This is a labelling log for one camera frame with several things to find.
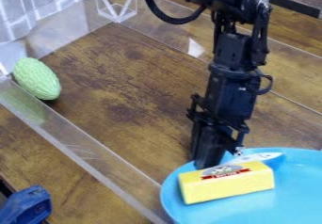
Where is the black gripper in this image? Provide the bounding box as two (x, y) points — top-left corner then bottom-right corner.
(188, 64), (264, 169)

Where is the blue oval tray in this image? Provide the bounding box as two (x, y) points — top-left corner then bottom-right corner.
(161, 147), (322, 224)

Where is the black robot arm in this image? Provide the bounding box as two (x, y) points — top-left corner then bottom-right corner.
(188, 0), (273, 169)

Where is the white toy fish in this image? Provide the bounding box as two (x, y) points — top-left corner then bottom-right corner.
(228, 152), (285, 169)

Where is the yellow butter block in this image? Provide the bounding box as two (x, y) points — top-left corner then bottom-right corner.
(180, 161), (274, 204)

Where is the clear acrylic front barrier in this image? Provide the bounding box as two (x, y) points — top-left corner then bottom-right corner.
(0, 76), (173, 224)

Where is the clear acrylic barrier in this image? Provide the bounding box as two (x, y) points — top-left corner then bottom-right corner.
(0, 76), (173, 224)
(123, 0), (322, 113)

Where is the clear acrylic back barrier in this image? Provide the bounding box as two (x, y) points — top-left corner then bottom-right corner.
(123, 0), (322, 113)

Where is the green bitter gourd toy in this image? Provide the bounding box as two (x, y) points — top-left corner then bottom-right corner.
(13, 57), (62, 100)

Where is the blue clamp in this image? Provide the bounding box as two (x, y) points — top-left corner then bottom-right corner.
(0, 185), (54, 224)

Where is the white patterned curtain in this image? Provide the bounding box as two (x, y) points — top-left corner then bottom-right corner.
(0, 0), (82, 45)

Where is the clear acrylic corner bracket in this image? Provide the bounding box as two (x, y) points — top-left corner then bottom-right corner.
(97, 0), (138, 24)

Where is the black cable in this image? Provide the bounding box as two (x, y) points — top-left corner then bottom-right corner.
(140, 0), (212, 25)

